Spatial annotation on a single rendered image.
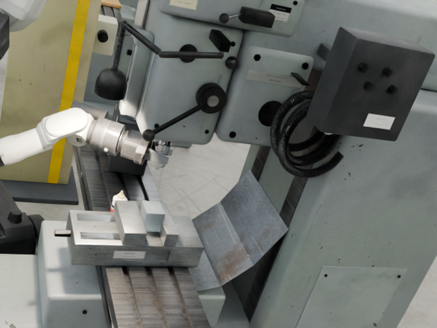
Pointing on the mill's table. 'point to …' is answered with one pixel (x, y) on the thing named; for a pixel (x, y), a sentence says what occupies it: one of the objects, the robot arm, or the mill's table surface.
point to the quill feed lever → (205, 99)
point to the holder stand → (122, 164)
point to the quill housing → (183, 77)
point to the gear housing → (179, 8)
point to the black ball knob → (231, 62)
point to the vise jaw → (129, 222)
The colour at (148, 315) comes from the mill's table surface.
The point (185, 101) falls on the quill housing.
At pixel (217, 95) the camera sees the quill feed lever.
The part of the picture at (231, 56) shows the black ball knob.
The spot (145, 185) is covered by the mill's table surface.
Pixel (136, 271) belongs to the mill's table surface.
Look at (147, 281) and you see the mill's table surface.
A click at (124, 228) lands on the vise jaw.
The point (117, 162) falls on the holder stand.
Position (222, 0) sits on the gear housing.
